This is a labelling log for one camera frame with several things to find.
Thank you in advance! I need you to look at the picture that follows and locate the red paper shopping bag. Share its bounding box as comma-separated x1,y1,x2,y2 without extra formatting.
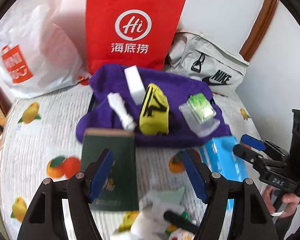
85,0,188,75

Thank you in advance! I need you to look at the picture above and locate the green pocket tissue packet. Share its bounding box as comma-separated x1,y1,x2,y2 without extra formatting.
179,93,220,137

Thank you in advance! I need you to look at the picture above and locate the white tissue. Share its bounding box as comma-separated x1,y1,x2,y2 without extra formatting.
107,93,138,131

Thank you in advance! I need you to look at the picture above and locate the white sponge block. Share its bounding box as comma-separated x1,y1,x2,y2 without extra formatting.
124,65,148,105

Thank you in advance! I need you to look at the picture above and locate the purple towel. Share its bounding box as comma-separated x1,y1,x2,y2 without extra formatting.
76,64,232,147

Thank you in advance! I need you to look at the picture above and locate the blue tissue pack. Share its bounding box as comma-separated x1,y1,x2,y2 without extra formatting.
199,136,248,215

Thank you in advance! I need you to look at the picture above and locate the translucent white plastic wrapper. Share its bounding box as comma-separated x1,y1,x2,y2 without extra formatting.
110,186,198,240

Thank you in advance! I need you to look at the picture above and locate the yellow pouch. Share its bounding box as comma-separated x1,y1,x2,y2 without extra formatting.
139,83,170,135

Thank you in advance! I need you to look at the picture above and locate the black plastic clip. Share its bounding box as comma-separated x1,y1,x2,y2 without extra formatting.
164,210,199,234

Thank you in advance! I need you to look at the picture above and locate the dark green box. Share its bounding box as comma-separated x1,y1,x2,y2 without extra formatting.
80,127,139,212

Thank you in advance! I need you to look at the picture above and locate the person's right hand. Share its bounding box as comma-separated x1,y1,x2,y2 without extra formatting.
263,185,300,218

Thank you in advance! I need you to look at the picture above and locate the grey waist bag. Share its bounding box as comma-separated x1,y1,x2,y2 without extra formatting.
166,31,249,95

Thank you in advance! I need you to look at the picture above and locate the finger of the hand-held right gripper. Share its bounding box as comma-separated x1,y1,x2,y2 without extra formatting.
241,134,267,152
233,144,266,173

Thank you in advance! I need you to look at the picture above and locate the brown wooden door frame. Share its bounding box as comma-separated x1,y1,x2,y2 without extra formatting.
240,0,279,62

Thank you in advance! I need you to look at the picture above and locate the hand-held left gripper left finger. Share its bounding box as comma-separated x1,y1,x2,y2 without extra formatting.
17,148,114,240

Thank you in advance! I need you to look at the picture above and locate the white plastic shopping bag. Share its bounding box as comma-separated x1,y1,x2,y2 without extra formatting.
0,0,93,98

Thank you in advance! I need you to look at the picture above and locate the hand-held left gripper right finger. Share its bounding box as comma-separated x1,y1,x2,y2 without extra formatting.
182,149,274,240

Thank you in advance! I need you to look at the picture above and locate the fruit print tablecloth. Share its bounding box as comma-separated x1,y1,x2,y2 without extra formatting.
0,87,266,240

